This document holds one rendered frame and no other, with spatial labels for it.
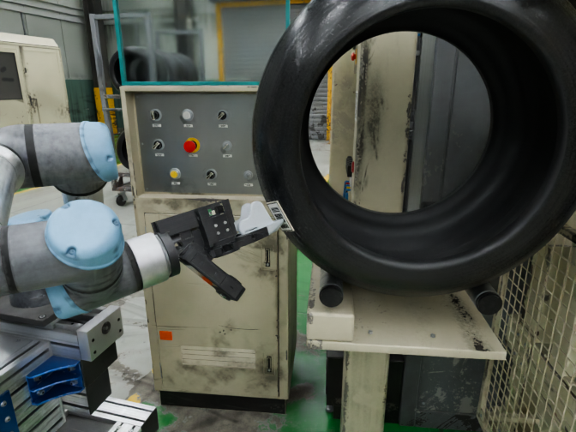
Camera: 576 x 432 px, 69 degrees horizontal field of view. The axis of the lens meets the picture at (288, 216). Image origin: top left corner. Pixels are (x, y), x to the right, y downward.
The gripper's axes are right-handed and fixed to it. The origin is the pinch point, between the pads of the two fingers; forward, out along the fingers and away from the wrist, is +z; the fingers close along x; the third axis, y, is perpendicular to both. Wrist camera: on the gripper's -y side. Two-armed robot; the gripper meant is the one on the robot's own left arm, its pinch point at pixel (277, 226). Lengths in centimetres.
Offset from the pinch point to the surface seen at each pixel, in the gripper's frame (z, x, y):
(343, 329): 7.1, 0.6, -22.7
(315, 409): 38, 85, -86
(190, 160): 17, 76, 23
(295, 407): 31, 90, -83
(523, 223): 29.5, -24.7, -10.6
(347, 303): 11.2, 2.5, -19.3
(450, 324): 29.0, -4.8, -30.9
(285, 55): 5.4, -9.4, 25.6
